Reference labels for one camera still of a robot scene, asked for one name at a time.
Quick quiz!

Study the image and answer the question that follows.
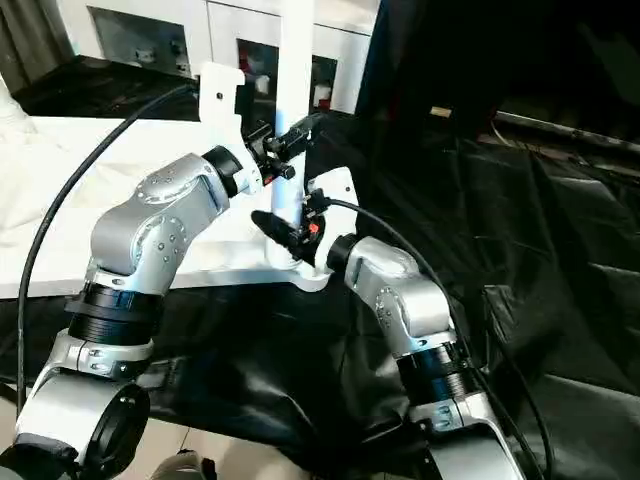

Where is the white plastic table leg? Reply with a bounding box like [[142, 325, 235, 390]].
[[268, 0, 317, 279], [0, 72, 27, 126]]

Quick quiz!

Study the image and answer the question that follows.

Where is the white plastic table top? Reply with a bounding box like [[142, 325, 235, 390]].
[[0, 113, 333, 301]]

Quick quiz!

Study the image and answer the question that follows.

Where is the white glass-door cabinet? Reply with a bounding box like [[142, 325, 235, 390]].
[[55, 0, 383, 115]]

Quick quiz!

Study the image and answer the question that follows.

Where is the black plastic mat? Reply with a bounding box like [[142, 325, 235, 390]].
[[0, 55, 640, 471]]

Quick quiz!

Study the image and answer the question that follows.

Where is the black metal rod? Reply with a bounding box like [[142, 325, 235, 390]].
[[492, 108, 640, 143]]

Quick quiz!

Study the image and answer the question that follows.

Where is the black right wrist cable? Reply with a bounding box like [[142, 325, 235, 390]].
[[308, 195, 553, 480]]

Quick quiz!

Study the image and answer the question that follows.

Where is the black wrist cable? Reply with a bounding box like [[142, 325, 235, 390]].
[[308, 195, 553, 480], [14, 84, 203, 406]]

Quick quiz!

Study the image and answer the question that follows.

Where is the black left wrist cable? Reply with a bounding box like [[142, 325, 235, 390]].
[[14, 84, 203, 406]]

